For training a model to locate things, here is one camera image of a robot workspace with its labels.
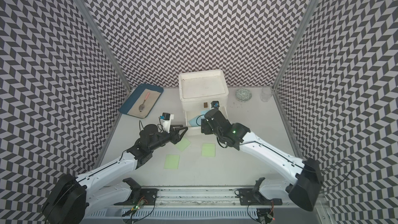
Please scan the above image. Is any green patterned small dish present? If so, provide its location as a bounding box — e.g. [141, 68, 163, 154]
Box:
[235, 88, 252, 102]

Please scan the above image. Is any green sticky note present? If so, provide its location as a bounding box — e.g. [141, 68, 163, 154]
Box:
[201, 143, 216, 157]
[175, 138, 191, 151]
[164, 155, 180, 170]

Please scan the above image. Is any white drawer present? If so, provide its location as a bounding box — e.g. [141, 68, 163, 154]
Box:
[185, 106, 232, 137]

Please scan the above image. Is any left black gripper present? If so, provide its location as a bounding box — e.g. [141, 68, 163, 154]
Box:
[149, 124, 189, 151]

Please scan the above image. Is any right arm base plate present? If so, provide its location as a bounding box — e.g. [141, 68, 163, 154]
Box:
[234, 177, 283, 206]

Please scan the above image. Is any white drawer cabinet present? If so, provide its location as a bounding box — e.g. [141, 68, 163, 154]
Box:
[178, 69, 229, 112]

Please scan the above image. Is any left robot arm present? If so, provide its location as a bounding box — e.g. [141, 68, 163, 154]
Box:
[41, 124, 188, 224]

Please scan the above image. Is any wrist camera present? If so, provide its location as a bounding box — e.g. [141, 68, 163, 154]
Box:
[211, 101, 220, 110]
[159, 113, 174, 133]

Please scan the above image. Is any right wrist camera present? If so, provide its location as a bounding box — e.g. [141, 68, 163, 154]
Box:
[211, 101, 220, 110]

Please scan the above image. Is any pink handled spoon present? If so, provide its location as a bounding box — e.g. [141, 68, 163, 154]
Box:
[138, 91, 150, 112]

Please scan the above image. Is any clear glass cup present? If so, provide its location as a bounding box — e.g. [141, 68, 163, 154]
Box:
[260, 86, 273, 102]

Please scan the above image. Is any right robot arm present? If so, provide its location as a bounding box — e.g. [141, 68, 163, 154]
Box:
[202, 108, 324, 212]

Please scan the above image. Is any aluminium front rail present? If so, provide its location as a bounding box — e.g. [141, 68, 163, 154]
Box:
[66, 186, 330, 209]

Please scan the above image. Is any blue tray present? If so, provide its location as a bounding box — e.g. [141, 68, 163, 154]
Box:
[119, 84, 164, 119]

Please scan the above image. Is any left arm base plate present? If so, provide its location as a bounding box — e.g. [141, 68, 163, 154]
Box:
[115, 177, 159, 205]

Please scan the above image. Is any beige tray liner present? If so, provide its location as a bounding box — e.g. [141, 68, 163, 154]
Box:
[126, 89, 161, 119]

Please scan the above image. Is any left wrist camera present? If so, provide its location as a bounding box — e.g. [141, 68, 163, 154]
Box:
[159, 113, 174, 133]

